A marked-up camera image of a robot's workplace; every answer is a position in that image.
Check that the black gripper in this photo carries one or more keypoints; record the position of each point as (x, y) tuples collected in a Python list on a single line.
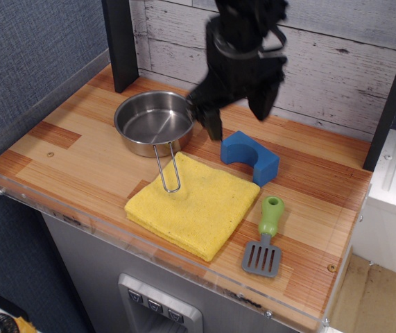
[(230, 79)]

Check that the blue arch block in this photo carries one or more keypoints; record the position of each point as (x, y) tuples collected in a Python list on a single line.
[(241, 148)]

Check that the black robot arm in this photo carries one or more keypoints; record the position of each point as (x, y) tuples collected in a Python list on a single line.
[(242, 28)]

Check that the yellow folded cloth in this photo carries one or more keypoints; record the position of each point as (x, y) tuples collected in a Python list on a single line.
[(193, 206)]

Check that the yellow cloth scrap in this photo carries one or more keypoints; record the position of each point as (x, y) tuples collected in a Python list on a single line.
[(24, 326)]

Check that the clear acrylic guard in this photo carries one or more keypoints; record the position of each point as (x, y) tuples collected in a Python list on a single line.
[(60, 153)]

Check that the white ridged side cabinet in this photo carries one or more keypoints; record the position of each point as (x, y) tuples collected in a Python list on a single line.
[(374, 237)]

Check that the silver dispenser panel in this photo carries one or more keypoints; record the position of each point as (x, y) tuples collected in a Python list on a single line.
[(149, 309)]

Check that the steel pot with wire handle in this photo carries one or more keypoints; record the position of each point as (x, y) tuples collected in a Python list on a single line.
[(155, 124)]

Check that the green handled grey spatula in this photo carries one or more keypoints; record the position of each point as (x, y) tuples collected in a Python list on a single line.
[(261, 257)]

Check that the black right post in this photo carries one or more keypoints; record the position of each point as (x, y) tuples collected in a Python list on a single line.
[(382, 130)]

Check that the black post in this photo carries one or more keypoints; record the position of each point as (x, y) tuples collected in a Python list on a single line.
[(382, 130), (121, 43)]

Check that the black left post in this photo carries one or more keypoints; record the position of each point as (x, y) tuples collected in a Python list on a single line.
[(121, 43)]

